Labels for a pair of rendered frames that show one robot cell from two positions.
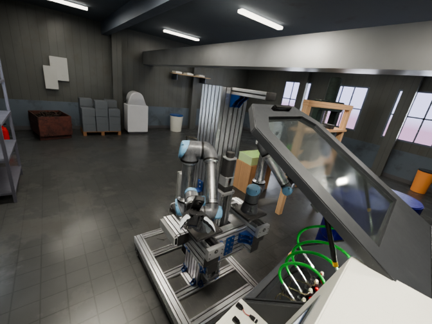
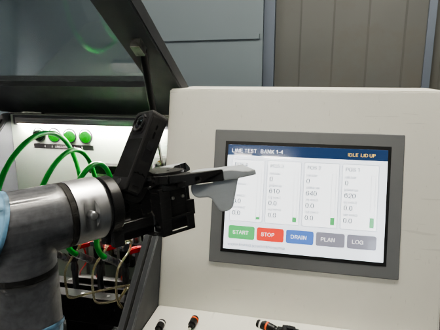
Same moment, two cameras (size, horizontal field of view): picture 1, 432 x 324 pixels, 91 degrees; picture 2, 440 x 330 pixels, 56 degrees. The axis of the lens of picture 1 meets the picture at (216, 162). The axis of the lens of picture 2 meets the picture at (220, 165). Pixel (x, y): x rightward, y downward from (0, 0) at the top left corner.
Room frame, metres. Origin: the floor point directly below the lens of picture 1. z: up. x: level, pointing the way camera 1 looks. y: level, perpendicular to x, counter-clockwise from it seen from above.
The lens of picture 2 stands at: (1.04, 0.58, 1.60)
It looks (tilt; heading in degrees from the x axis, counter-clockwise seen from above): 13 degrees down; 241
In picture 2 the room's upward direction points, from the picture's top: straight up
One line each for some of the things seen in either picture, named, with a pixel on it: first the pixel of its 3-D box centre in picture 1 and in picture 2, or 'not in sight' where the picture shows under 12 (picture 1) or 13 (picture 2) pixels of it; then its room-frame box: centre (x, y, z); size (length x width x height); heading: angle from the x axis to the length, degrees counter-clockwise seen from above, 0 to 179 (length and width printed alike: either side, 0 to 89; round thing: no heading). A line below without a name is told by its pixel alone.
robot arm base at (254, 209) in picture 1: (250, 205); not in sight; (1.62, -0.35, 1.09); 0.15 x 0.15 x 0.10
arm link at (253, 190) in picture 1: (252, 193); not in sight; (1.63, -0.35, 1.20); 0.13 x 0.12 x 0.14; 155
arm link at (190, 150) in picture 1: (188, 179); not in sight; (1.28, 0.17, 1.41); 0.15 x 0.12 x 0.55; 103
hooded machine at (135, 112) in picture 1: (135, 112); not in sight; (7.77, 3.16, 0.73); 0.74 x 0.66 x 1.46; 129
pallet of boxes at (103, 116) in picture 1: (99, 116); not in sight; (6.99, 4.05, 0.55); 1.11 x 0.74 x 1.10; 129
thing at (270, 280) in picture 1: (273, 279); not in sight; (1.07, -0.48, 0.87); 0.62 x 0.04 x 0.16; 138
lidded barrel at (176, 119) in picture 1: (175, 122); not in sight; (8.86, 1.89, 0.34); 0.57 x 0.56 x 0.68; 39
